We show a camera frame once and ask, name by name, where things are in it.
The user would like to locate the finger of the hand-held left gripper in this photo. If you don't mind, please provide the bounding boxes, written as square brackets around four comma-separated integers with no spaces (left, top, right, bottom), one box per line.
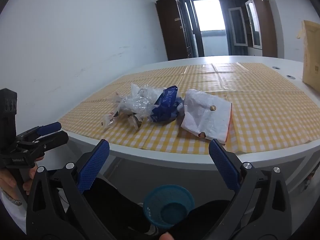
[18,131,69,156]
[15,122,62,142]

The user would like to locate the window curtain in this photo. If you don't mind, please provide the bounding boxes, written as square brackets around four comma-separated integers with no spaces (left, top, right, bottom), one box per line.
[216,0,250,56]

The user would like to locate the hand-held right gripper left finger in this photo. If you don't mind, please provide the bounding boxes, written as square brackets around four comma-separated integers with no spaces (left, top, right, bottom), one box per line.
[26,139,118,240]

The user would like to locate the brown glass door cabinet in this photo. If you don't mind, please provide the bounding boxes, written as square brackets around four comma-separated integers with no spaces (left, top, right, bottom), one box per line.
[244,0,278,58]

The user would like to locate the white plastic bag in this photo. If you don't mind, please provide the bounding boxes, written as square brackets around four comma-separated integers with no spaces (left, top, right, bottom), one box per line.
[180,89,234,144]

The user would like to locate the blue tissue packet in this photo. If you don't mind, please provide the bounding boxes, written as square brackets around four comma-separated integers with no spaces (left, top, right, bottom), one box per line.
[150,85,185,123]

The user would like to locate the person's left hand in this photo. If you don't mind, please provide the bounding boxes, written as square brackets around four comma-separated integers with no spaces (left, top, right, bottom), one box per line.
[0,162,38,195]

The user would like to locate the silver metal bracelet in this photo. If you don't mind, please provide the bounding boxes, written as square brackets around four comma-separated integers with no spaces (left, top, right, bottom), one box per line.
[1,192,27,207]

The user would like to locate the blue plastic basket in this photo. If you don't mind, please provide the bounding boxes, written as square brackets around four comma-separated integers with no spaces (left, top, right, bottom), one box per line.
[143,184,195,230]

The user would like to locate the yellow checkered tablecloth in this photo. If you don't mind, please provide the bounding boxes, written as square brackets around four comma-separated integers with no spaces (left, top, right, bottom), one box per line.
[58,62,320,154]

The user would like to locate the brown paper envelope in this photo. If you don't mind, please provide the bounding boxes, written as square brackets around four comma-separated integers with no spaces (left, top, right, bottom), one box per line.
[297,19,320,93]

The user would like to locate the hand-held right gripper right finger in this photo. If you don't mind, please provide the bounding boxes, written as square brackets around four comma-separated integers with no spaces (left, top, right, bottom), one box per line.
[209,139,293,240]

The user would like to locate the window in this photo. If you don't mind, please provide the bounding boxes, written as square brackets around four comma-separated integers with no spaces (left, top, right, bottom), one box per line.
[185,0,229,57]

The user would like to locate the dark wooden cabinet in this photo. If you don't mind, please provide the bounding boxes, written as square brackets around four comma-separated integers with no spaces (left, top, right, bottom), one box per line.
[155,0,200,61]

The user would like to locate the clear plastic wrapper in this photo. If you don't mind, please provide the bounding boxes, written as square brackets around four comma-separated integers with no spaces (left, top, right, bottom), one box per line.
[101,82,164,133]

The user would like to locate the person's right leg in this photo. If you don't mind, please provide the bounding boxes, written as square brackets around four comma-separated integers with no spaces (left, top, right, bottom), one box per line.
[170,199,232,240]

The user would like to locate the person's left forearm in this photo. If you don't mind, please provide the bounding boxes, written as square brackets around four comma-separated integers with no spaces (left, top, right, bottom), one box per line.
[0,189,27,234]

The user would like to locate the white framed glass door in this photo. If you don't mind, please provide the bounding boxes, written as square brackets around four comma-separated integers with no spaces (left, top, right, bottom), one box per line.
[228,7,248,47]

